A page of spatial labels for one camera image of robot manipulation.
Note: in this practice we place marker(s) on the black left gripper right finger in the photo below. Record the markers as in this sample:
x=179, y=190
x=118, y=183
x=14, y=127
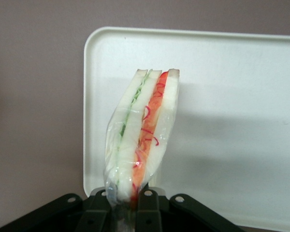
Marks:
x=149, y=212

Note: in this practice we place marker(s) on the triangle sandwich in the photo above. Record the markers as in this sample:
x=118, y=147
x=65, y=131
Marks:
x=145, y=125

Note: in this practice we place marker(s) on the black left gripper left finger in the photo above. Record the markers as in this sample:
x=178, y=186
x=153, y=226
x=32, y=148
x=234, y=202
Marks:
x=94, y=212

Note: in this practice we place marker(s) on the cream plastic tray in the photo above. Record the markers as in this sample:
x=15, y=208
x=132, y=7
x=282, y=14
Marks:
x=232, y=96

